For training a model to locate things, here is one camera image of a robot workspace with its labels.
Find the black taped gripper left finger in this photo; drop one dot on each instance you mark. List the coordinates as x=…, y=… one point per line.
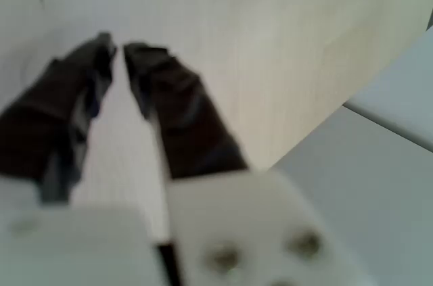
x=44, y=120

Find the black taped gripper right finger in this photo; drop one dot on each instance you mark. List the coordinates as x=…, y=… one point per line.
x=184, y=120

